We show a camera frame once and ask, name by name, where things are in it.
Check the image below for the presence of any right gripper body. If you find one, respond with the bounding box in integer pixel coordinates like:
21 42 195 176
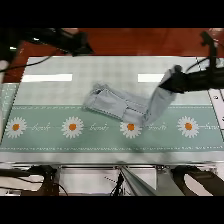
158 69 190 95

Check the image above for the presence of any light blue shirt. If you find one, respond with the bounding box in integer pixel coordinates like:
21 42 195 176
82 65 183 127

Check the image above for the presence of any black cable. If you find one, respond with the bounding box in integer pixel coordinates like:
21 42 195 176
0 54 56 74
185 57 210 74
105 171 127 196

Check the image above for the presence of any silver frame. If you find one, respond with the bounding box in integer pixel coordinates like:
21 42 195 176
0 88 224 196

